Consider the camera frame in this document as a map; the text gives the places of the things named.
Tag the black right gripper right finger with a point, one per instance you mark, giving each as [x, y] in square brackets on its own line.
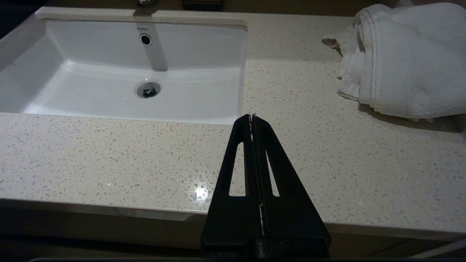
[291, 218]

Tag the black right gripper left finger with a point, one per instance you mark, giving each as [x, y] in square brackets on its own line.
[233, 218]

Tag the chrome drain stopper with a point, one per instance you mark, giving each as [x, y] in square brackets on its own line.
[149, 89]

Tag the white ceramic sink basin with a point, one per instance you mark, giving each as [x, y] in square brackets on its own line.
[109, 94]

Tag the white towel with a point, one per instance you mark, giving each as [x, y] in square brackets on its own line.
[411, 62]

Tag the black soap dish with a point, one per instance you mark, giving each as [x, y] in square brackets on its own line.
[202, 4]

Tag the chrome faucet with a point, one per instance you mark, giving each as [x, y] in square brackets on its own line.
[146, 3]

